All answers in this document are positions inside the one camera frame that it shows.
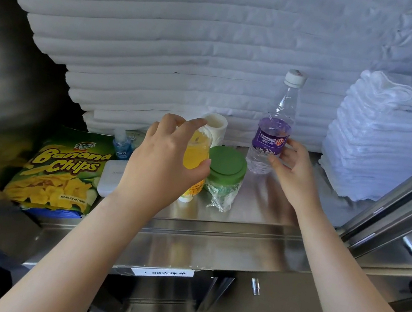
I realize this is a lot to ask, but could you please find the clear water bottle purple label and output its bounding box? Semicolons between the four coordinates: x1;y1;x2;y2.
244;64;309;180

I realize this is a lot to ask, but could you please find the person's left hand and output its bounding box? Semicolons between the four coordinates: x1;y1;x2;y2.
114;108;218;220

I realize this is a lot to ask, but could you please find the white cup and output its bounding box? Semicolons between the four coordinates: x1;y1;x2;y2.
198;111;230;149

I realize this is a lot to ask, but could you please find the white rectangular box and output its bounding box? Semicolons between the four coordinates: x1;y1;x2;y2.
95;157;130;201

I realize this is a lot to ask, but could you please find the stack of white folded sheets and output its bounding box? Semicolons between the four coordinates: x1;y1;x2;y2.
0;0;412;176

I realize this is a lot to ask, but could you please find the small blue bottle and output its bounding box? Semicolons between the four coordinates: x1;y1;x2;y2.
110;127;137;162

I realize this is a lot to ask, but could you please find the white paper label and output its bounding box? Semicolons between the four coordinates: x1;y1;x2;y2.
129;262;195;284

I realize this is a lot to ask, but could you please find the person's right hand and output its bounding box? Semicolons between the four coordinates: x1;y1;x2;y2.
262;136;330;215

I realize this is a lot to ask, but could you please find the stainless steel cart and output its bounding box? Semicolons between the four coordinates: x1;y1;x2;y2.
14;96;412;312

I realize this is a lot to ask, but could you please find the person's right forearm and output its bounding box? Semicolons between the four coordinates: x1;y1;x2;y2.
278;203;412;312

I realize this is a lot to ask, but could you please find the clear jar with green lid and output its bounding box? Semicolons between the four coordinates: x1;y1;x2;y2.
200;144;250;215

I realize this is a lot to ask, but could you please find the person's left forearm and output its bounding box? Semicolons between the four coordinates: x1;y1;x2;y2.
0;181;164;312

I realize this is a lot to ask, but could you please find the green banana chips bag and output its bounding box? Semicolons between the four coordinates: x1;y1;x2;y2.
0;120;119;225

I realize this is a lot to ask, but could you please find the stack of white folded towels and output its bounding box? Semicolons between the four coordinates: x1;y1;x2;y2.
313;64;412;210

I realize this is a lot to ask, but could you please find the yellow bottle with white cap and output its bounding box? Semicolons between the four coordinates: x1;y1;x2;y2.
176;127;215;206

